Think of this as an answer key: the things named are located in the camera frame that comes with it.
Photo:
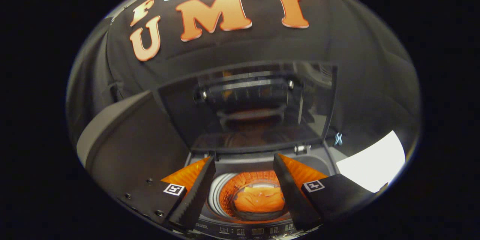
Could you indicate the white paper sheet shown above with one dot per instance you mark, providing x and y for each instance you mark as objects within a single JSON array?
[{"x": 371, "y": 165}]

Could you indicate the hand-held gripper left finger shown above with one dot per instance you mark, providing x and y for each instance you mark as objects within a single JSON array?
[{"x": 195, "y": 198}]

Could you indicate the small light blue clip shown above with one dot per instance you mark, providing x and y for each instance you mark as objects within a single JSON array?
[{"x": 338, "y": 138}]

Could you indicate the yellow polo shirt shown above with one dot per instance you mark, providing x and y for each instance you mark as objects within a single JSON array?
[{"x": 258, "y": 200}]

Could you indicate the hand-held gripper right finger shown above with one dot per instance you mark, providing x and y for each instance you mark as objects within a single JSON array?
[{"x": 292, "y": 198}]

